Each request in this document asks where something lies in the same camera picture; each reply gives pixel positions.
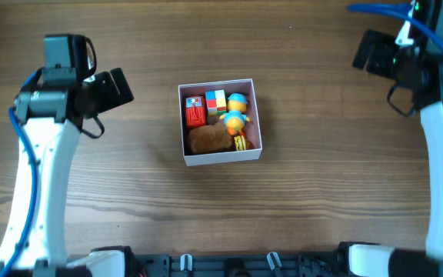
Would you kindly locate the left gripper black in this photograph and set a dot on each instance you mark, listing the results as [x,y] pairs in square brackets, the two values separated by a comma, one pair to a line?
[114,97]

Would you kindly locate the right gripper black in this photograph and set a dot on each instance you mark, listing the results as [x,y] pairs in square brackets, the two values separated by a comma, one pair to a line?
[378,56]

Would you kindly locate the red toy fire truck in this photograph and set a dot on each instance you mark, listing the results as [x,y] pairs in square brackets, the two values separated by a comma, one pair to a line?
[195,115]

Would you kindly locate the multicolour puzzle cube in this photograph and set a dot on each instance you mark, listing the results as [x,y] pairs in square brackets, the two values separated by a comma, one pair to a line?
[216,102]

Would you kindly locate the brown plush toy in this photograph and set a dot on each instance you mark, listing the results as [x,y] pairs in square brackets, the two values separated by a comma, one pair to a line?
[209,139]

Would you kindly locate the white cardboard box pink interior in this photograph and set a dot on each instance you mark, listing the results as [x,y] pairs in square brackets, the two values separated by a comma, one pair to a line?
[252,129]

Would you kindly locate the yellow duck toy blue cap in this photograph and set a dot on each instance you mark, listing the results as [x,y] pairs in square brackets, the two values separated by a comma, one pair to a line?
[235,118]

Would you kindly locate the yellow round waffle toy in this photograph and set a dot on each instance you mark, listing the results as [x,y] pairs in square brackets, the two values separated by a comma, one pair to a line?
[241,143]

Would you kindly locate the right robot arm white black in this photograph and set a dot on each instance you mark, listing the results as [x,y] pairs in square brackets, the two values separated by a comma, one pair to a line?
[363,259]

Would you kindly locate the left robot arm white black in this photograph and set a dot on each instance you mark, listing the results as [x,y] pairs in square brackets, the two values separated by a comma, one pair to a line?
[47,116]

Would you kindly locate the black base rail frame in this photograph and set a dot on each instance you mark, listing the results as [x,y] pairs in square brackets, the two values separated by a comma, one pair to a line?
[306,264]

